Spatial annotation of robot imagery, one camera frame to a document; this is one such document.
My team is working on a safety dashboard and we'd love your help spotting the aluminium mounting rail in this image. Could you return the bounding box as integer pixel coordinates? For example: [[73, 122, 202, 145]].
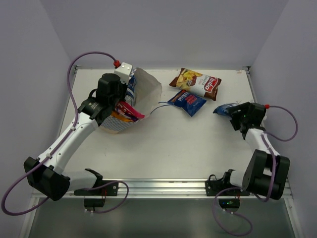
[[31, 178, 293, 199]]

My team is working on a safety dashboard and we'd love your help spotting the blue patterned paper bag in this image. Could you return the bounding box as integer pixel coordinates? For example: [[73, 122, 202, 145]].
[[100, 68, 162, 134]]

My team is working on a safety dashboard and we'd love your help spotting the orange snack packet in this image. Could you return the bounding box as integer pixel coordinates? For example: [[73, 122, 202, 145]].
[[111, 111, 133, 122]]

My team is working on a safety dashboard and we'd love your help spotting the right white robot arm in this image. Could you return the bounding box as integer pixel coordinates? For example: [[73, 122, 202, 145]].
[[220, 102, 290, 202]]

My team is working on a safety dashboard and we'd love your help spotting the pink Real snack packet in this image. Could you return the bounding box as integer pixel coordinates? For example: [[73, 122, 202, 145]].
[[115, 101, 145, 121]]

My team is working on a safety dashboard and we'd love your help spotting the black base bracket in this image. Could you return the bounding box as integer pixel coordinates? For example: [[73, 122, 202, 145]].
[[205, 170, 251, 209], [74, 169, 119, 211]]

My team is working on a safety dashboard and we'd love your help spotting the blue white snack bag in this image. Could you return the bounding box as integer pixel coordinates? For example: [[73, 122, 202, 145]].
[[213, 103, 239, 117]]

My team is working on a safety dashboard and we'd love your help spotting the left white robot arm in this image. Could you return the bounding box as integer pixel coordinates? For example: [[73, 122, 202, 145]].
[[24, 73, 128, 201]]

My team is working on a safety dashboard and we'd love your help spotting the dark blue chip bag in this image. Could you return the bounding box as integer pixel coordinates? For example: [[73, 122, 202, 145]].
[[168, 90, 207, 117]]

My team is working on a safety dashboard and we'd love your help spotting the left black base bracket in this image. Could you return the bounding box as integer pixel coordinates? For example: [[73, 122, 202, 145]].
[[74, 169, 119, 211]]

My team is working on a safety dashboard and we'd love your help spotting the right black base bracket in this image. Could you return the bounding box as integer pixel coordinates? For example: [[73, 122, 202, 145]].
[[205, 170, 251, 209]]

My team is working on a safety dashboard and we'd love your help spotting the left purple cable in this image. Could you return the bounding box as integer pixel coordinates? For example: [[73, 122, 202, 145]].
[[1, 51, 129, 214]]

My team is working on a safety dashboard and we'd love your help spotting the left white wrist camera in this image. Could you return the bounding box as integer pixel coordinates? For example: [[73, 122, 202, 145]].
[[114, 62, 133, 84]]

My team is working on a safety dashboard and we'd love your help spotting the brown cassava chips bag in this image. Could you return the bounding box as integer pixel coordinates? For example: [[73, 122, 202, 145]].
[[169, 68, 222, 101]]

